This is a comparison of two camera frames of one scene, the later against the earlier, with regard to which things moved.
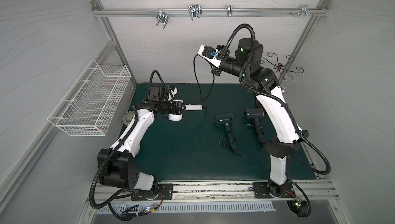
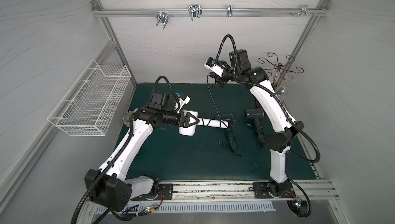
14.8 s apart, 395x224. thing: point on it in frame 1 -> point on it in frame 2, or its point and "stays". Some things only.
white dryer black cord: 198,86 -> 217,109
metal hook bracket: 163,17 stays
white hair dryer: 186,107 -> 190,130
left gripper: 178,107 -> 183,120
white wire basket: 89,107 stays
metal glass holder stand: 281,67 stays
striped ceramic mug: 127,116 stays
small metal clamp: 229,10 stays
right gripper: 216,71 -> 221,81
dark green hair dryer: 226,119 stays
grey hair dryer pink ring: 256,114 stays
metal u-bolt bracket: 195,11 stays
